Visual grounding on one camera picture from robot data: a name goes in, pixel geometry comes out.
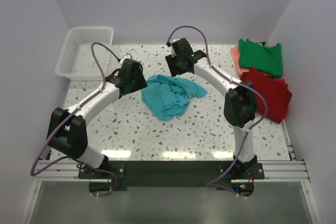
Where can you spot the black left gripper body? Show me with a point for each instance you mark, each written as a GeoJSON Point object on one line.
{"type": "Point", "coordinates": [138, 82]}

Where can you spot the white plastic basket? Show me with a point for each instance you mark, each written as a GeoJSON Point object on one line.
{"type": "Point", "coordinates": [84, 53]}

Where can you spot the turquoise t shirt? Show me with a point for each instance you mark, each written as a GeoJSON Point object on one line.
{"type": "Point", "coordinates": [167, 96]}

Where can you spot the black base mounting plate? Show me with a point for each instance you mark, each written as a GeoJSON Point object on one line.
{"type": "Point", "coordinates": [121, 175]}

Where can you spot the red folded t shirt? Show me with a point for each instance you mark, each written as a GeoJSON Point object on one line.
{"type": "Point", "coordinates": [268, 89]}

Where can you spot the pink folded t shirt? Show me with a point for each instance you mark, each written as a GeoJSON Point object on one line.
{"type": "Point", "coordinates": [234, 52]}

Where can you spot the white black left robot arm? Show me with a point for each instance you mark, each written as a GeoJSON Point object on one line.
{"type": "Point", "coordinates": [67, 131]}

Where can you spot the green folded t shirt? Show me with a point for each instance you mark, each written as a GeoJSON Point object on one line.
{"type": "Point", "coordinates": [265, 59]}

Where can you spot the aluminium front rail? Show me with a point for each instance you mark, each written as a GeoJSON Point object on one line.
{"type": "Point", "coordinates": [274, 171]}

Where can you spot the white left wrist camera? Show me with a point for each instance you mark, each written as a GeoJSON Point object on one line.
{"type": "Point", "coordinates": [123, 58]}

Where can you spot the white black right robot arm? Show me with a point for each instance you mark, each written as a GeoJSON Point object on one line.
{"type": "Point", "coordinates": [240, 103]}

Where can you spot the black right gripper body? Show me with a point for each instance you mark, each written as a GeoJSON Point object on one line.
{"type": "Point", "coordinates": [175, 65]}

